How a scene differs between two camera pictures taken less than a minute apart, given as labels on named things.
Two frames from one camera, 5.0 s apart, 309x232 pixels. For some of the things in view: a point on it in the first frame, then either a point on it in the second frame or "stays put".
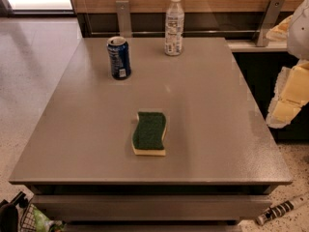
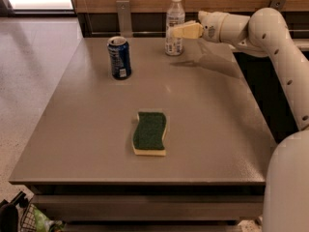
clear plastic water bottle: x=174 y=26 stays put
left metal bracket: x=124 y=18 stays put
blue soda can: x=120 y=55 stays put
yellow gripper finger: x=279 y=32 → x=211 y=24
